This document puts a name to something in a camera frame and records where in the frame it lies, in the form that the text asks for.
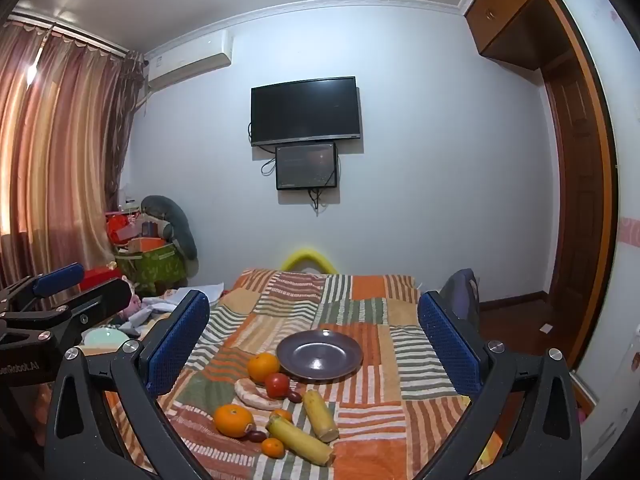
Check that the purple round plate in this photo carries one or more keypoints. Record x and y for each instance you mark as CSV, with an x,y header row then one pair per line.
x,y
320,355

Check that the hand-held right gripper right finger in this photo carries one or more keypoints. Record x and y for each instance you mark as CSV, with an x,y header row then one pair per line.
x,y
450,345

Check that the small mandarin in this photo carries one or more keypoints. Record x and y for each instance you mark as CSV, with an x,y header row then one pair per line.
x,y
272,448
281,415

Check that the red plastic item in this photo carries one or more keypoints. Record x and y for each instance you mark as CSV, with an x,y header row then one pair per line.
x,y
97,277

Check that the yellow banana piece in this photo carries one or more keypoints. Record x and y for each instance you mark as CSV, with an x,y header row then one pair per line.
x,y
300,442
320,415

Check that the dark blue fabric item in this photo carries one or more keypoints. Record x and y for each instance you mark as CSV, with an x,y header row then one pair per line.
x,y
465,290

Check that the striped brown curtain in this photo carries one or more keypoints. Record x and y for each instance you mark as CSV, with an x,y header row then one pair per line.
x,y
60,135

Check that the white curtain rail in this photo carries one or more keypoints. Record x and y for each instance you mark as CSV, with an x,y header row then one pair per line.
x,y
90,39

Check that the large orange with sticker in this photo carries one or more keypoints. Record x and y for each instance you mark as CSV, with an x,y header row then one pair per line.
x,y
231,420

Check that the striped patchwork blanket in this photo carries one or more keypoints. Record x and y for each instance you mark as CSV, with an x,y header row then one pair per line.
x,y
360,410

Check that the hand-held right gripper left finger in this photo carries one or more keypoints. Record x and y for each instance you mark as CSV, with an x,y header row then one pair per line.
x,y
180,340

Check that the white air conditioner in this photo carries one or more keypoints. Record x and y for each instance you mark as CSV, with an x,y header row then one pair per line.
x,y
190,60

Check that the orange flat box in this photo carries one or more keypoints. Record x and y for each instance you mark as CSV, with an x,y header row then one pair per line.
x,y
146,245

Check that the red grape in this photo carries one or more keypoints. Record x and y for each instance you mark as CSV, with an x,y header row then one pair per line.
x,y
294,396

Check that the red tomato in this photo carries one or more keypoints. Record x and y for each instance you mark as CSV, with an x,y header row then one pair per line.
x,y
276,385

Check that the pink sweet potato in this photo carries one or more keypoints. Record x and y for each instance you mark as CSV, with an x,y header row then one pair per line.
x,y
250,392

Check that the small black wall monitor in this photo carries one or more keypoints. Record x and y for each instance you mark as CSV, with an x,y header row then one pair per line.
x,y
306,165

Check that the white cloth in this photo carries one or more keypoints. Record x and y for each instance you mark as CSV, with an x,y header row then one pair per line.
x,y
165,300

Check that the red box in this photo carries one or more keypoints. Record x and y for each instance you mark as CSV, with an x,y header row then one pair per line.
x,y
120,227

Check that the brown wooden door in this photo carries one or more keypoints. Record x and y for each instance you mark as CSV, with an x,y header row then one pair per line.
x,y
575,185

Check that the wooden overhead cabinet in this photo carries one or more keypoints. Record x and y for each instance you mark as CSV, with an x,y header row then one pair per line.
x,y
505,10

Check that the pale green round lid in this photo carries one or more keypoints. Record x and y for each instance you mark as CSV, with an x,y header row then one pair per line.
x,y
102,337

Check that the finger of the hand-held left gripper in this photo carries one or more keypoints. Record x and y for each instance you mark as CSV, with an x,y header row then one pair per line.
x,y
57,280
100,300

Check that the black wall television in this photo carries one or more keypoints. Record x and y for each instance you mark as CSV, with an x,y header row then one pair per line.
x,y
305,110

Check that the dark red date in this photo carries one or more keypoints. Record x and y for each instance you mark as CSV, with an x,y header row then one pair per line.
x,y
257,436

